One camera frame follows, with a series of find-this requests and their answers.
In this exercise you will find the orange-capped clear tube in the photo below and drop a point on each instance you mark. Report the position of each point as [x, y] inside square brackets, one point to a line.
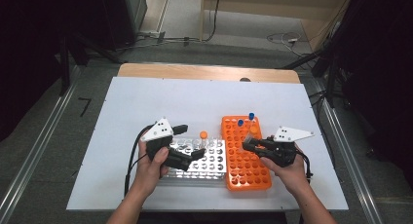
[254, 130]
[203, 135]

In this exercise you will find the metal floor rail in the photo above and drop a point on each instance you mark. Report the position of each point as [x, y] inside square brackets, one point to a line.
[35, 146]
[354, 172]

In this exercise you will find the white board sheet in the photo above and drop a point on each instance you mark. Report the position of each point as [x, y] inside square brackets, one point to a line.
[181, 100]

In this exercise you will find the person's right hand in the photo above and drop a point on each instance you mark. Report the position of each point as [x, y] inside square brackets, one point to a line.
[289, 177]

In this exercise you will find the orange plastic tube rack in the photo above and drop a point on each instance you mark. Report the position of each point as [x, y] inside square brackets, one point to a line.
[246, 172]

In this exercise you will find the wooden shelf unit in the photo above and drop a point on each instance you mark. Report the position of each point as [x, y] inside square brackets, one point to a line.
[269, 5]

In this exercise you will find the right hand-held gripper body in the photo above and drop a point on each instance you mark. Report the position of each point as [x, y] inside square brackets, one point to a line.
[281, 149]

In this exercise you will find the silver metal tube rack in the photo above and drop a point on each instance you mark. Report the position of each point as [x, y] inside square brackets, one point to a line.
[207, 162]

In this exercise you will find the dark cabinet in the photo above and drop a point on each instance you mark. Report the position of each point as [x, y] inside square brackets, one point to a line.
[126, 16]

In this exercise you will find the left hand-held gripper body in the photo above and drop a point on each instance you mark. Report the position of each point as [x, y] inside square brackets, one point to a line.
[160, 136]

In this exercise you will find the wooden table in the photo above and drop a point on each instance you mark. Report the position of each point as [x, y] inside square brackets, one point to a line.
[195, 71]

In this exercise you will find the black metal stand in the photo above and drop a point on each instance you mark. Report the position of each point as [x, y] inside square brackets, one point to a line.
[65, 65]
[331, 78]

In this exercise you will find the person's left hand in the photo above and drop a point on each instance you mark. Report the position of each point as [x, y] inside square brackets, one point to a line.
[149, 173]

